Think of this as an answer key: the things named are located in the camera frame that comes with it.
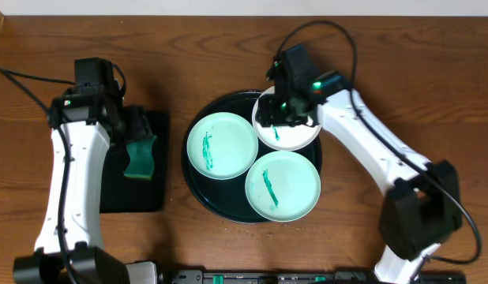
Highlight white plate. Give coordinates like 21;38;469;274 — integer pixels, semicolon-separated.
252;102;321;151

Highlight green sponge cloth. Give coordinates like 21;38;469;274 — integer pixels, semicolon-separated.
124;136;156;180

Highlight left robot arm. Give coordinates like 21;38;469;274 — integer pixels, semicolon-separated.
13;58;160;283

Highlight mint green plate front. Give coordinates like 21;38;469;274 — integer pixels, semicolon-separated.
245;151;321;222

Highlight mint green plate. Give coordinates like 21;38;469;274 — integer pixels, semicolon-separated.
245;151;321;222
186;112;259;180

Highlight rectangular black tray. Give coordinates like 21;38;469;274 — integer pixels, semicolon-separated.
99;110;170;214

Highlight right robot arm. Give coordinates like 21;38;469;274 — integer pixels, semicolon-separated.
253;44;462;283

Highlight round black tray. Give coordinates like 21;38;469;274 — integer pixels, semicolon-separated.
182;91;322;223

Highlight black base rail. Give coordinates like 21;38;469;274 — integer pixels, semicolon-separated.
159;270;467;284

